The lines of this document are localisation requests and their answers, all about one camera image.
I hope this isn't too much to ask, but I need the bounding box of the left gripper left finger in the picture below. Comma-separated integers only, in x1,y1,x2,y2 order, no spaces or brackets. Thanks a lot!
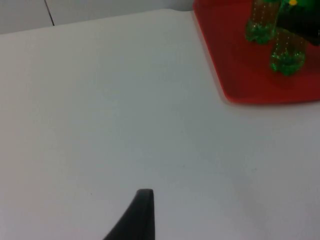
102,188,157,240

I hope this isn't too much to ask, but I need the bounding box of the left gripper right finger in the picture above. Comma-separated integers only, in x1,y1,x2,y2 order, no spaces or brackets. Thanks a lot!
277,9,320,47

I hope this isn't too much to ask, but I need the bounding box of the green plastic bottle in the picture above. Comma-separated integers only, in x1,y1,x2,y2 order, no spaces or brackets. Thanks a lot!
269,0,320,76
244,0,280,45

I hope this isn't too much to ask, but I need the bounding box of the red plastic tray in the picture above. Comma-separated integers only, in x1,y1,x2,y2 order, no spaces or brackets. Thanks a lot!
192,0,320,105

